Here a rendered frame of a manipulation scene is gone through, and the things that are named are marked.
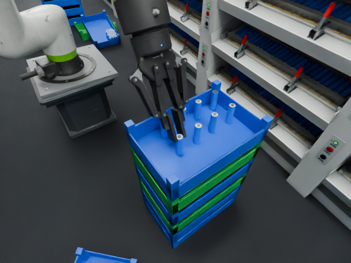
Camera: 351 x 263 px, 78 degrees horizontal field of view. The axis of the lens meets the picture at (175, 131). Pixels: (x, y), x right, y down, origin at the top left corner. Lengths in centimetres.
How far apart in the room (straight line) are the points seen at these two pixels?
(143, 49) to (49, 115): 105
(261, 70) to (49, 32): 81
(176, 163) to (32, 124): 101
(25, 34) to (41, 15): 9
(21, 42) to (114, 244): 77
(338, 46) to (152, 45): 54
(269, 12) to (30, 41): 83
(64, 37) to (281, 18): 79
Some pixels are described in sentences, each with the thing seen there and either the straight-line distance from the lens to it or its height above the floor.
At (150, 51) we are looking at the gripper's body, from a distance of 42.
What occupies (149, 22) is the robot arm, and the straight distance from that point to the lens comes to 41.
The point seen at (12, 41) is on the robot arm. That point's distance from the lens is 93.
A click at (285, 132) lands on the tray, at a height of 18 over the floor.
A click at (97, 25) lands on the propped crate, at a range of 210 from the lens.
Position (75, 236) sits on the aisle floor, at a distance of 96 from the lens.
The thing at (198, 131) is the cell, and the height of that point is 46.
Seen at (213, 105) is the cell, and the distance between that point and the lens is 65.
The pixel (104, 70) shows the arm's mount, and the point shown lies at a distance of 106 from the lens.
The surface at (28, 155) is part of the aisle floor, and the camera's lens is 126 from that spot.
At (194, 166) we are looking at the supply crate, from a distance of 54.
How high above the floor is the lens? 86
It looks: 49 degrees down
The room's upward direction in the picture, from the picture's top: straight up
